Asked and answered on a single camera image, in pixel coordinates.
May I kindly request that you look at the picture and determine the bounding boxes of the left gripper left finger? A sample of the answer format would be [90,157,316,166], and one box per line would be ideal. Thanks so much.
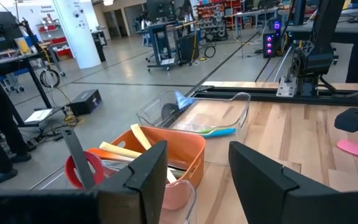
[0,139,168,224]

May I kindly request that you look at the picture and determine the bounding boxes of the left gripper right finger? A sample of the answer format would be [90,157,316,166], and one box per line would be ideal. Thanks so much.
[228,141,358,224]

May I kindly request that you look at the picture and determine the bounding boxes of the pink silicone spatula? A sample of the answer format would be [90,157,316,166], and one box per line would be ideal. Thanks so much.
[336,139,358,161]

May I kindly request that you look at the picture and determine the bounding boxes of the red slotted spoon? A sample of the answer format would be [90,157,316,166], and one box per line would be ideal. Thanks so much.
[64,151,105,190]

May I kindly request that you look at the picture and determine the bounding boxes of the black desk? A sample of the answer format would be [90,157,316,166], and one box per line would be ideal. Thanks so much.
[286,21,358,83]

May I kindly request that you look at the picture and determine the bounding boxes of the black box on floor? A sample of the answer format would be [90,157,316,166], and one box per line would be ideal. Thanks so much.
[68,89,103,116]

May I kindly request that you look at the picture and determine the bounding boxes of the computer tower purple lights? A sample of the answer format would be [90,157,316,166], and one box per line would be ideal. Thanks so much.
[262,17,283,58]

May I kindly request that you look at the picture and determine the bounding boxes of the clear plastic bin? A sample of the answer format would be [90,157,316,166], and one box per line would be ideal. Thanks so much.
[136,90,251,147]

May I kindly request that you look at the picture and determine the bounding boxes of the orange plastic bin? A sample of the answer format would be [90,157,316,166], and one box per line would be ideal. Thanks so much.
[87,125,206,189]

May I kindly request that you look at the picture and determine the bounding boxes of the red parts shelf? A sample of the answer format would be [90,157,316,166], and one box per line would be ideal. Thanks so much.
[197,0,244,41]

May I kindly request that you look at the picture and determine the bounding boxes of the white round pillar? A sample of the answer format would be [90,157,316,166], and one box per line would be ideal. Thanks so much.
[52,0,102,70]

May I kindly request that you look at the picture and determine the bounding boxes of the black wheeled workstation cart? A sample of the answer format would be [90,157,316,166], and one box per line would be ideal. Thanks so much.
[135,20,198,72]

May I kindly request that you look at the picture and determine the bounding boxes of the black aluminium table frame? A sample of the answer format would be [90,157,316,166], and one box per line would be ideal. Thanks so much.
[186,83,358,108]

